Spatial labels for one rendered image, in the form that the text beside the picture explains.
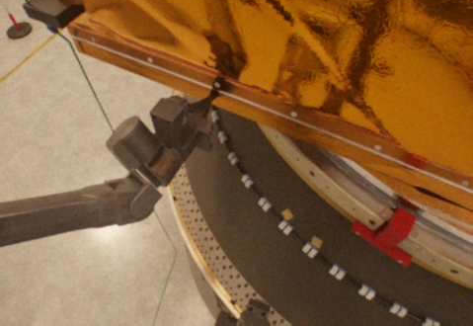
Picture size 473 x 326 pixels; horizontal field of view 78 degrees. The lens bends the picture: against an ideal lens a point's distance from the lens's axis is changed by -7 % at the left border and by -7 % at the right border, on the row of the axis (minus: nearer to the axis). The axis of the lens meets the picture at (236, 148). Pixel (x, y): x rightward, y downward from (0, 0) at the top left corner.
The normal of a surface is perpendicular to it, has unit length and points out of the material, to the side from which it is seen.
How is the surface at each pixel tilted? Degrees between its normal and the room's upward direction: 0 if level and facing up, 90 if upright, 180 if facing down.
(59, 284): 0
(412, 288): 62
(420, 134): 89
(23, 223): 55
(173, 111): 0
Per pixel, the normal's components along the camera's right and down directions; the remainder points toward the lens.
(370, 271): -0.50, 0.34
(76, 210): 0.55, 0.17
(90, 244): 0.03, -0.55
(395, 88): -0.42, 0.74
